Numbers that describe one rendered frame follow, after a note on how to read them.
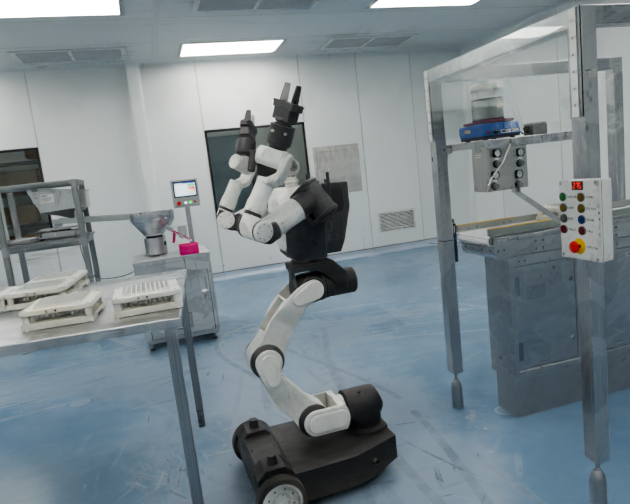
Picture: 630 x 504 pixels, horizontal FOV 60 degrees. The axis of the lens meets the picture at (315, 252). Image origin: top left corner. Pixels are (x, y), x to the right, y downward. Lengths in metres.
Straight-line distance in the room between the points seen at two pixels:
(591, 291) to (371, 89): 6.43
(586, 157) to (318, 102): 6.12
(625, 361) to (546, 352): 0.52
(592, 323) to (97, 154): 6.34
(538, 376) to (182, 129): 5.65
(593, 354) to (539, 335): 0.84
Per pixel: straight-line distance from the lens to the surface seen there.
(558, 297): 2.96
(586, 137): 1.99
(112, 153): 7.42
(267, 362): 2.23
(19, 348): 2.05
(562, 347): 3.05
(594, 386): 2.16
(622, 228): 3.10
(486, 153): 2.55
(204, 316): 4.71
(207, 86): 7.55
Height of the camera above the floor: 1.34
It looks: 9 degrees down
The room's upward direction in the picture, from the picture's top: 6 degrees counter-clockwise
